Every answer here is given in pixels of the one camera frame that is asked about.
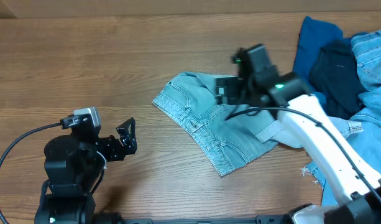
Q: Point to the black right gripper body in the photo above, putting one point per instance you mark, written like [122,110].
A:
[226,91]

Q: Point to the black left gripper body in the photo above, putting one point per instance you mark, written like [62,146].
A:
[121,144]

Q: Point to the light blue denim shorts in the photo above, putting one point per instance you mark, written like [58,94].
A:
[189,100]

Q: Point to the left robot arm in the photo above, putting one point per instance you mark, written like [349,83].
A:
[75,165]

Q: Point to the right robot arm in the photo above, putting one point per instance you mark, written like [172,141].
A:
[355,184]

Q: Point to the blue shirt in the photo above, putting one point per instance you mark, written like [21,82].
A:
[315,34]

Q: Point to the dark navy garment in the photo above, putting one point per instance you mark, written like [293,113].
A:
[335,75]

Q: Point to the blue denim jeans pile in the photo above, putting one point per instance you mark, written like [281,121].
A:
[363,130]

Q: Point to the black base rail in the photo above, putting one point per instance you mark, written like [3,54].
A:
[259,219]

